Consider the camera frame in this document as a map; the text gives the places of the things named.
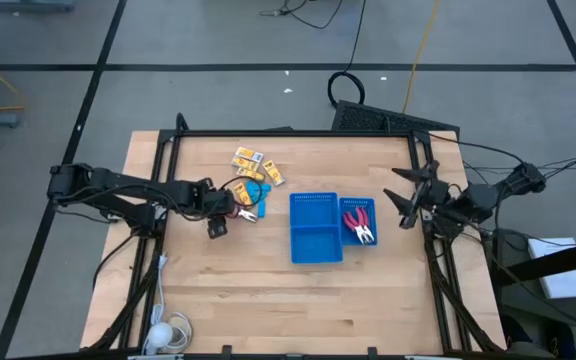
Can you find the black perforated panel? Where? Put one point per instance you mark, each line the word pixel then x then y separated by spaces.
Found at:
pixel 368 117

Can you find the black aluminium table frame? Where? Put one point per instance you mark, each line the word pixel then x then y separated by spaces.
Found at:
pixel 293 133

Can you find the desk lamp with white bulb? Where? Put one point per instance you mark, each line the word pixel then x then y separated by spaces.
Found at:
pixel 160 334

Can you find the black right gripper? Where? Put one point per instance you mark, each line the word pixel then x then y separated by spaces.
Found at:
pixel 434 200

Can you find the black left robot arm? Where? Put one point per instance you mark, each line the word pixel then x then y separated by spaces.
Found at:
pixel 118 180

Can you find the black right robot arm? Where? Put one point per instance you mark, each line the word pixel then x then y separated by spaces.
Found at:
pixel 483 200

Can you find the small blue plastic basket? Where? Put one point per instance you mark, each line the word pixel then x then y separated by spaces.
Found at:
pixel 344 235

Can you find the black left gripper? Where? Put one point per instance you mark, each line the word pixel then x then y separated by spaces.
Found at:
pixel 218 200

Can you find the black metal beam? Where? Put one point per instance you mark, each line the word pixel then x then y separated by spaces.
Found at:
pixel 558 257

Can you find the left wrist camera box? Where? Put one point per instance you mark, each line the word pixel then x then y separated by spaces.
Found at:
pixel 217 228

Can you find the black arched hook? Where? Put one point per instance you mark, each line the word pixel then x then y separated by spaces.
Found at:
pixel 182 122

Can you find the large blue plastic basket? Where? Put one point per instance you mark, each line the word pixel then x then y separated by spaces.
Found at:
pixel 315 245

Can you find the white box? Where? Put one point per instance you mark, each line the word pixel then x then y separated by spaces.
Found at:
pixel 568 285

